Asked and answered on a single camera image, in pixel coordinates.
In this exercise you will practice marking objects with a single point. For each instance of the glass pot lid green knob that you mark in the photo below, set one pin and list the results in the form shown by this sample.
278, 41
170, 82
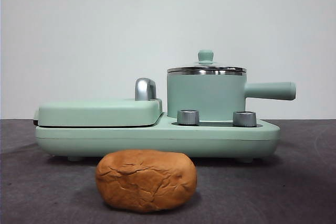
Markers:
206, 54

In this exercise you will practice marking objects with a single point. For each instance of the brown potato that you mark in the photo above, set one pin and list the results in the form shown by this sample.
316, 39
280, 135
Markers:
145, 179

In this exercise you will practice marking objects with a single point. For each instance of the silver control knob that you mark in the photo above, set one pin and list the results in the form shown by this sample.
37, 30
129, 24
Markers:
244, 119
188, 117

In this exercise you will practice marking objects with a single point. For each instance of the mint green breakfast maker base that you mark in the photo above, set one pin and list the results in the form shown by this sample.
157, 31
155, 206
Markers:
157, 140

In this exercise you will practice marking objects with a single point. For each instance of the mint green grill cover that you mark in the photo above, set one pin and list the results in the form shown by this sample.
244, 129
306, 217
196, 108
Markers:
92, 111

